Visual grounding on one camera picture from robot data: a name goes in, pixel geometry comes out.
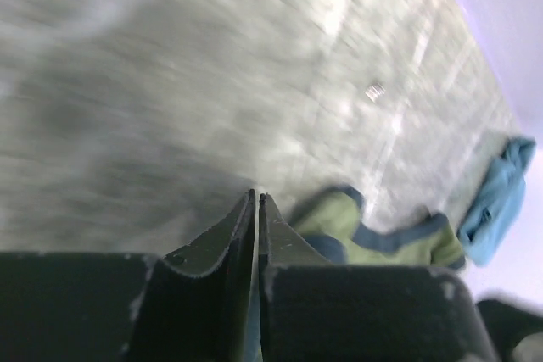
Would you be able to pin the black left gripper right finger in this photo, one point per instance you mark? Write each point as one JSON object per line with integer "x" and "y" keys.
{"x": 313, "y": 310}

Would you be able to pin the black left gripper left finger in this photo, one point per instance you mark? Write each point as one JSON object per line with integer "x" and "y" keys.
{"x": 189, "y": 305}

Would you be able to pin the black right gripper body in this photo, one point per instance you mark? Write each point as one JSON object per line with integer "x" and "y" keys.
{"x": 507, "y": 325}

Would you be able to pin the olive green tank top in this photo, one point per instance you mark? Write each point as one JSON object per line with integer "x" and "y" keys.
{"x": 330, "y": 221}

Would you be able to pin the blue tank top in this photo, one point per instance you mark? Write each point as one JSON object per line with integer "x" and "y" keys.
{"x": 498, "y": 201}

